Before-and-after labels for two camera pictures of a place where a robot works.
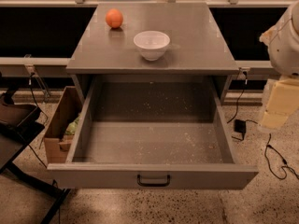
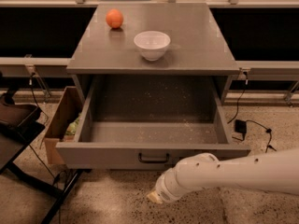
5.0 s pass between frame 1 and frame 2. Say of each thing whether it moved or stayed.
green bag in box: stayed
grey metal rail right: stayed
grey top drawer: moved
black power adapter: stayed
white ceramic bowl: stayed
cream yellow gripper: moved
